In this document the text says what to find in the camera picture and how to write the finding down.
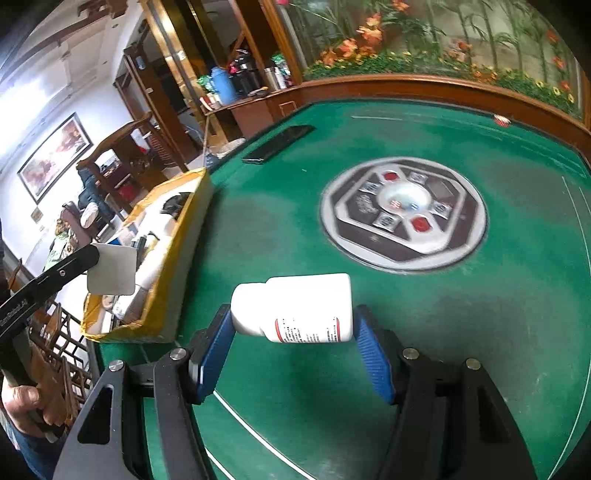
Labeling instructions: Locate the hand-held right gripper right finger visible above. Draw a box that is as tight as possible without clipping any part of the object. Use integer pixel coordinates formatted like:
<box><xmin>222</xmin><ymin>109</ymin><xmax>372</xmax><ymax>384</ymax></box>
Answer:
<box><xmin>353</xmin><ymin>305</ymin><xmax>539</xmax><ymax>480</ymax></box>

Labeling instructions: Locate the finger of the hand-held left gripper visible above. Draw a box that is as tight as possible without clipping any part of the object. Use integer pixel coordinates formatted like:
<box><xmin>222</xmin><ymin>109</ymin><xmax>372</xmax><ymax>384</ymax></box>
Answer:
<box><xmin>32</xmin><ymin>244</ymin><xmax>101</xmax><ymax>298</ymax></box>

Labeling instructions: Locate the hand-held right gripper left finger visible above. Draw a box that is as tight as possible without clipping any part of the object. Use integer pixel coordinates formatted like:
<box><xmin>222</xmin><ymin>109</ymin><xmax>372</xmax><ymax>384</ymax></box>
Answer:
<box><xmin>54</xmin><ymin>302</ymin><xmax>236</xmax><ymax>480</ymax></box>

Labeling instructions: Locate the white plug charger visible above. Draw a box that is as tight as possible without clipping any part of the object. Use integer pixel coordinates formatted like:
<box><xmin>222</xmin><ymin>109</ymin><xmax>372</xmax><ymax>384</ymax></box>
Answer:
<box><xmin>87</xmin><ymin>244</ymin><xmax>138</xmax><ymax>296</ymax></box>

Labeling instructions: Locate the large white bottle red-lined label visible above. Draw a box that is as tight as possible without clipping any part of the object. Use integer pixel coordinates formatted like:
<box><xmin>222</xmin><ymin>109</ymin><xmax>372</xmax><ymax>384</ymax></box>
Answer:
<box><xmin>230</xmin><ymin>273</ymin><xmax>355</xmax><ymax>344</ymax></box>

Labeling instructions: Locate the yellow-taped cardboard box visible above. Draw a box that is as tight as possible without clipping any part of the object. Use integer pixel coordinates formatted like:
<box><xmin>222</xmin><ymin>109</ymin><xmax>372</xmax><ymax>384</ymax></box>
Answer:
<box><xmin>81</xmin><ymin>167</ymin><xmax>215</xmax><ymax>344</ymax></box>

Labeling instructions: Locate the person's left forearm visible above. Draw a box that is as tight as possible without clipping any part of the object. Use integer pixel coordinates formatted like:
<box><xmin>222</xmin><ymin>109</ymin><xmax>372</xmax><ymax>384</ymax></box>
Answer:
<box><xmin>0</xmin><ymin>427</ymin><xmax>68</xmax><ymax>480</ymax></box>

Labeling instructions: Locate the person's left hand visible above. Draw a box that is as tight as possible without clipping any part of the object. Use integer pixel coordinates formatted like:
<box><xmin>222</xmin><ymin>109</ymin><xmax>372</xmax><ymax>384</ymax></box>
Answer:
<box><xmin>0</xmin><ymin>383</ymin><xmax>47</xmax><ymax>437</ymax></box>

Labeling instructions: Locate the green white cloth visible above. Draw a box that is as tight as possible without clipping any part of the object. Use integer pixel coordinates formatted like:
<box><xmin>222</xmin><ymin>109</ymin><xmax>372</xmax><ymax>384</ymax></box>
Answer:
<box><xmin>44</xmin><ymin>217</ymin><xmax>77</xmax><ymax>273</ymax></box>

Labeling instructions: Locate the blue cloth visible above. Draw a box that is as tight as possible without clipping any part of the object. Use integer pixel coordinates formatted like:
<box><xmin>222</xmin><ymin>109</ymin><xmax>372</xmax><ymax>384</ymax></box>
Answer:
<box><xmin>76</xmin><ymin>166</ymin><xmax>114</xmax><ymax>222</ymax></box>

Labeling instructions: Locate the round table control panel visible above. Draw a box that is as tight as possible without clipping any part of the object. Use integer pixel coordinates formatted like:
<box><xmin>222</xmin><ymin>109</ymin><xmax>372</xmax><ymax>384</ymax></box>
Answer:
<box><xmin>320</xmin><ymin>156</ymin><xmax>489</xmax><ymax>276</ymax></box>

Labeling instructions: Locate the black phone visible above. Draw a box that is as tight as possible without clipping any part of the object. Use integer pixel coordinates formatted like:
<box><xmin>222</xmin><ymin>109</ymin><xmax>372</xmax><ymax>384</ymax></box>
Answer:
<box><xmin>241</xmin><ymin>124</ymin><xmax>316</xmax><ymax>165</ymax></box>

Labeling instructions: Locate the blue thermos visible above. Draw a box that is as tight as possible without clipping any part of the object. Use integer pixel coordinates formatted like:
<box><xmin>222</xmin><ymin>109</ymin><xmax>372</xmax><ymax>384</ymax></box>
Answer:
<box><xmin>210</xmin><ymin>66</ymin><xmax>238</xmax><ymax>106</ymax></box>

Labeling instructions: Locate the black thermos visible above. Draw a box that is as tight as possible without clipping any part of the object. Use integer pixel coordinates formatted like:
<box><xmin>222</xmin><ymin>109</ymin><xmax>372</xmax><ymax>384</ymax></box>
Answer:
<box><xmin>228</xmin><ymin>48</ymin><xmax>262</xmax><ymax>95</ymax></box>

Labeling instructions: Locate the green white packet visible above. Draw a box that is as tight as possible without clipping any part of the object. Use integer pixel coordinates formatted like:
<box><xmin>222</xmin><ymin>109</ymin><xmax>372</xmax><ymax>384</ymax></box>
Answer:
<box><xmin>271</xmin><ymin>54</ymin><xmax>293</xmax><ymax>88</ymax></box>

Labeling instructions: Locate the artificial flower glass display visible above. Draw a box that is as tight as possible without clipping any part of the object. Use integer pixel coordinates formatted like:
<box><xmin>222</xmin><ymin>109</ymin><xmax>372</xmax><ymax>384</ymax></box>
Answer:
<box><xmin>277</xmin><ymin>0</ymin><xmax>585</xmax><ymax>121</ymax></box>

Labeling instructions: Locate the framed wall painting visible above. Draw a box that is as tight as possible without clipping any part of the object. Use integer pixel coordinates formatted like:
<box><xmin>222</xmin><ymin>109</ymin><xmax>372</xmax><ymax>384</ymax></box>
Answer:
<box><xmin>17</xmin><ymin>112</ymin><xmax>94</xmax><ymax>204</ymax></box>

